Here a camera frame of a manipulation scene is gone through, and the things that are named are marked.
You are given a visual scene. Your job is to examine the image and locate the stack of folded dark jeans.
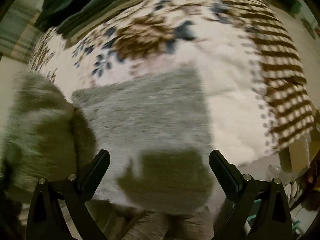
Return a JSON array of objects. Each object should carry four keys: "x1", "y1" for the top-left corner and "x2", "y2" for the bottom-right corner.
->
[{"x1": 35, "y1": 0, "x2": 140, "y2": 39}]

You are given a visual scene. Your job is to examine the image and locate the open cardboard box on floor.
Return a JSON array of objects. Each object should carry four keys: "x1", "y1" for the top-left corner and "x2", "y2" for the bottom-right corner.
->
[{"x1": 279, "y1": 134, "x2": 311, "y2": 173}]

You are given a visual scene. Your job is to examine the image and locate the grey fluffy fleece pants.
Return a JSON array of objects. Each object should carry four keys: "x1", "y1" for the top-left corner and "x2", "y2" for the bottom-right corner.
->
[{"x1": 1, "y1": 67, "x2": 214, "y2": 214}]

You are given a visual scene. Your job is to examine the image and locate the brown checkered blanket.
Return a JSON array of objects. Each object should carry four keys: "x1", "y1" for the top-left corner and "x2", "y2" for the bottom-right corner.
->
[{"x1": 222, "y1": 0, "x2": 314, "y2": 152}]

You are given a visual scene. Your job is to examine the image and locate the person's beige trouser legs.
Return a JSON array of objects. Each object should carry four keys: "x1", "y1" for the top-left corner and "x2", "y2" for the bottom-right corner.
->
[{"x1": 85, "y1": 199, "x2": 218, "y2": 240}]

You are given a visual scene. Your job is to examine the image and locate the grey green curtain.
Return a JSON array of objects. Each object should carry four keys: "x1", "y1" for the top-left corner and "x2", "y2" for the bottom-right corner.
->
[{"x1": 1, "y1": 5, "x2": 42, "y2": 63}]

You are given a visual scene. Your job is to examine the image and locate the floral white bed quilt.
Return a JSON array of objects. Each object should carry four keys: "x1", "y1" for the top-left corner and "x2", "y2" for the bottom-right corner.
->
[{"x1": 28, "y1": 0, "x2": 276, "y2": 165}]

